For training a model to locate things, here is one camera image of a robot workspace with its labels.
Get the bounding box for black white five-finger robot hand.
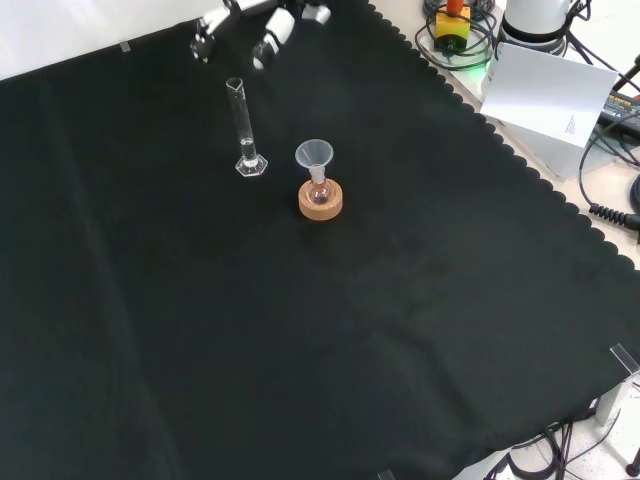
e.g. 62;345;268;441
189;0;334;74

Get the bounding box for clear glass graduated cylinder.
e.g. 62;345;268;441
225;77;269;179

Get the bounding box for clear plastic funnel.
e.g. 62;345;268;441
294;139;335;174

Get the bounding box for small round-bottom glass flask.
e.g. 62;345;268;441
307;167;334;206

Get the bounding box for yellow stop button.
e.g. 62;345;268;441
433;0;473;54

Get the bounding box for black bench cloth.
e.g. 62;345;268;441
0;0;640;480

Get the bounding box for black tripod leg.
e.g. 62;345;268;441
610;53;640;95

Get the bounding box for black power adapter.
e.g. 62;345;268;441
596;91;640;132

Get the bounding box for tangled black green cables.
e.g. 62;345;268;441
413;0;501;71

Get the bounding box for cork ring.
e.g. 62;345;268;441
298;179;347;222

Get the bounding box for black coiled cable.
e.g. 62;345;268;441
578;127;640;232

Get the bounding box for white bench bracket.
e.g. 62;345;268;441
593;373;640;427

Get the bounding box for black loose cables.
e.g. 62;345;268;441
479;418;640;480

